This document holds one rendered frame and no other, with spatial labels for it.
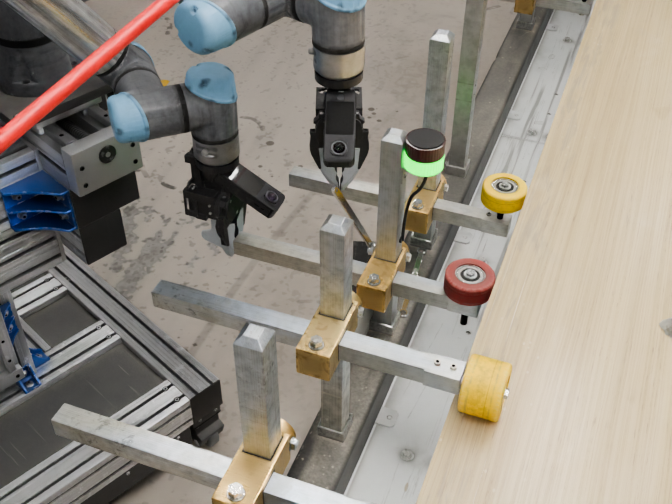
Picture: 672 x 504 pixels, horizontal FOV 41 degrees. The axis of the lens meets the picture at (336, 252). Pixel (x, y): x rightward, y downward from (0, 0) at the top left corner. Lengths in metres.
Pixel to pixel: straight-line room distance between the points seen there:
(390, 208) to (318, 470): 0.42
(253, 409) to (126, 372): 1.23
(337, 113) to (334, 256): 0.23
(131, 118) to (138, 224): 1.66
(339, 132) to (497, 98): 1.03
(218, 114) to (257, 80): 2.34
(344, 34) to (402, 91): 2.40
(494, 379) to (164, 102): 0.63
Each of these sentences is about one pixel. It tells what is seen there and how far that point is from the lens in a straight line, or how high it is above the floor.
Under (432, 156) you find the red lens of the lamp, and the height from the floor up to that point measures 1.10.
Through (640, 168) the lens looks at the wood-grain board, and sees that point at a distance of 1.73.
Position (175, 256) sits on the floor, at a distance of 2.85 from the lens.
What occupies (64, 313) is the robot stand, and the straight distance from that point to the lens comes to 2.43.
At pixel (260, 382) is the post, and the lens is 0.98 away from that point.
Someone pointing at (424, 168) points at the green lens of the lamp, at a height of 1.08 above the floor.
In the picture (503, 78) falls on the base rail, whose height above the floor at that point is 0.70.
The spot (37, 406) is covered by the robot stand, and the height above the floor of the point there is 0.21.
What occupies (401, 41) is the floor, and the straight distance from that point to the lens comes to 4.01.
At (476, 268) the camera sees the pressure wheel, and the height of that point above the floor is 0.90.
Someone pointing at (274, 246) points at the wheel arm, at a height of 0.86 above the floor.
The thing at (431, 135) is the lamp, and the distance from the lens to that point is 1.35.
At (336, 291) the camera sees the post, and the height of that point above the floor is 1.02.
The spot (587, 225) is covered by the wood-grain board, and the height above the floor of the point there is 0.90.
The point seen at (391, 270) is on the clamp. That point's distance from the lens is 1.47.
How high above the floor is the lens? 1.85
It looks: 41 degrees down
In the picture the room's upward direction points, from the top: straight up
